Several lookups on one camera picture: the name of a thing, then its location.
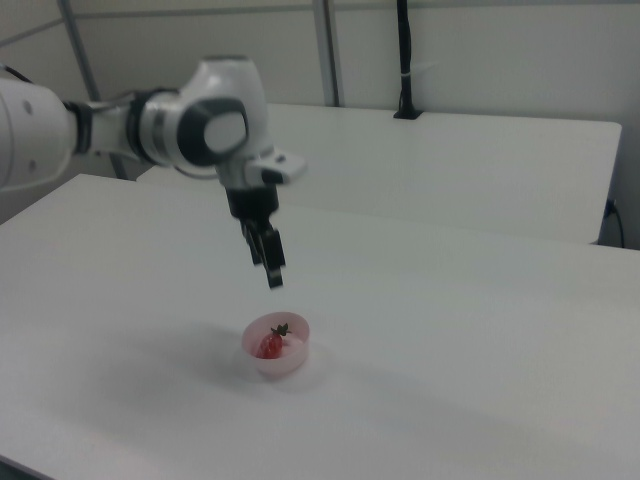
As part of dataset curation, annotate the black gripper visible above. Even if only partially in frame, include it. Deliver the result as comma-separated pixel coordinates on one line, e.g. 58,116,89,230
226,183,287,291

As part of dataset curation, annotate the red strawberry with green leaves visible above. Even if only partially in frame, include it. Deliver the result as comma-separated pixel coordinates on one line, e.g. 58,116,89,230
255,323,292,361

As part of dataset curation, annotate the pink plastic bowl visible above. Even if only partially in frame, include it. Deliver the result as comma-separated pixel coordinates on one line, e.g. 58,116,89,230
241,310,311,383

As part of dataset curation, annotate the long white table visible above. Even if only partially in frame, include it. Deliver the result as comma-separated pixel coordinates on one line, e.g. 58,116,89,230
135,102,623,246

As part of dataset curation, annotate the black camera pole with clamp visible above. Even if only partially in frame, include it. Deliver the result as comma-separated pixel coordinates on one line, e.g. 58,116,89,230
392,0,426,121

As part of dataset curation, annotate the black power cable with plug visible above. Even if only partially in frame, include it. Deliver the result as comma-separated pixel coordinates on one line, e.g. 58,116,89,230
604,198,627,248

